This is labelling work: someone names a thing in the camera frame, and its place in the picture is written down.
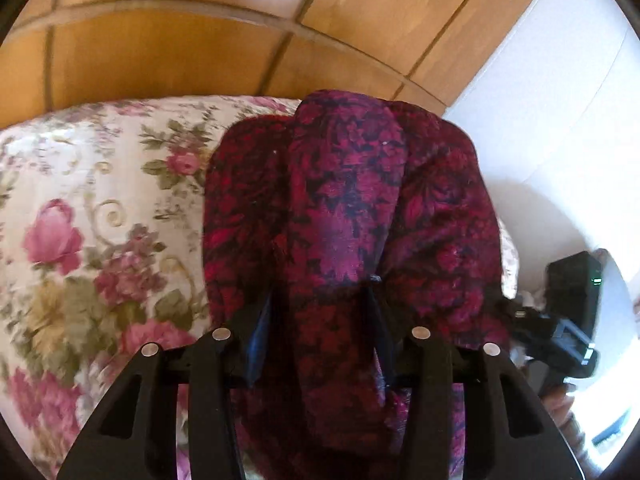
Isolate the person's right hand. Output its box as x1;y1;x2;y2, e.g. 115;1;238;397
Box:
542;384;587;457

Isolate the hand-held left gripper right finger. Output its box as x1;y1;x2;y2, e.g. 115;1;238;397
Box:
362;275;586;480

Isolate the maroon floral garment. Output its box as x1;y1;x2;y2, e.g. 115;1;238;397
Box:
202;89;512;480

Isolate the floral bedspread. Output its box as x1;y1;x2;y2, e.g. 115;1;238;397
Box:
0;95;522;480

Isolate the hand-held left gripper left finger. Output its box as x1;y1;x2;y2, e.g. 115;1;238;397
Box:
56;291;274;480

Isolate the wooden wardrobe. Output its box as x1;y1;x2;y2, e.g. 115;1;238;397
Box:
0;0;561;131

